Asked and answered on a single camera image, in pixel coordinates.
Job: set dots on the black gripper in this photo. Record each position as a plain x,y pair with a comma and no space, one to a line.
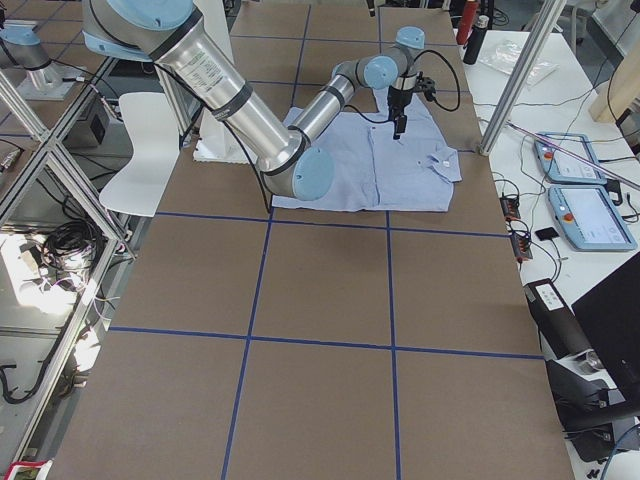
398,99

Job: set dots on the light blue striped shirt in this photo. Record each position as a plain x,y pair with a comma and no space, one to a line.
373,171

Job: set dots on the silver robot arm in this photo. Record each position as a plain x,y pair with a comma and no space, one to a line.
171,34

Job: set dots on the second robot base joint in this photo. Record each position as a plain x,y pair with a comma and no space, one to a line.
22,48

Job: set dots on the black bottle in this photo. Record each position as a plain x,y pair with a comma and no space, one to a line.
476,39

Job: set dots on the red bottle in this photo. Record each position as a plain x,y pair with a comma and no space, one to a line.
466,21

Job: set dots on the orange circuit board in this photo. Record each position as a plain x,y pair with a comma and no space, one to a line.
510,208

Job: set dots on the left teach pendant tablet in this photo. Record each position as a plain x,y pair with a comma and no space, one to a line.
568,158

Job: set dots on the teach pendant tablet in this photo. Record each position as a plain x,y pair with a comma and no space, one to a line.
589,219
568,158

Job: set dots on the right teach pendant tablet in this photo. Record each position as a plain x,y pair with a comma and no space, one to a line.
589,219

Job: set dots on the white plastic chair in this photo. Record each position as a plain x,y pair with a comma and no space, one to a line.
138,187

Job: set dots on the black cylindrical device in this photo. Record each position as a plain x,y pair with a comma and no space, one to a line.
559,330

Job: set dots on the black monitor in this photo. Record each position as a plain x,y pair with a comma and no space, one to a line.
608,314

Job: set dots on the grey aluminium frame post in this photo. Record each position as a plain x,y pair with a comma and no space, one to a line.
536,40

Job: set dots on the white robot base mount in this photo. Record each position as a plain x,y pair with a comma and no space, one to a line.
216,144

